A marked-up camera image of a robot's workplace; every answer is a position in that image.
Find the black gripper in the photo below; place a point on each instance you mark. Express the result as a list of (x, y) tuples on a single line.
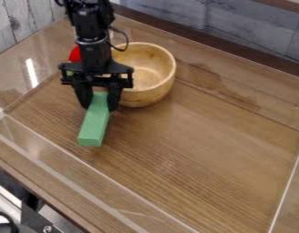
[(113, 73)]

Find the green rectangular block stick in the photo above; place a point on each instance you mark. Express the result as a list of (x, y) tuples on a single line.
[(92, 130)]

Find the light wooden bowl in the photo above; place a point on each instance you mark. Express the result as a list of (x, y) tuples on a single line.
[(153, 73)]

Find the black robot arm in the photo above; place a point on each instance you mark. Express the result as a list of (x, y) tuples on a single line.
[(91, 17)]

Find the red plush strawberry toy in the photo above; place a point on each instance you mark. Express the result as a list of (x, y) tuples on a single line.
[(74, 54)]

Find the black table clamp mount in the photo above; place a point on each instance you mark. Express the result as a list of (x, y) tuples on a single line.
[(33, 220)]

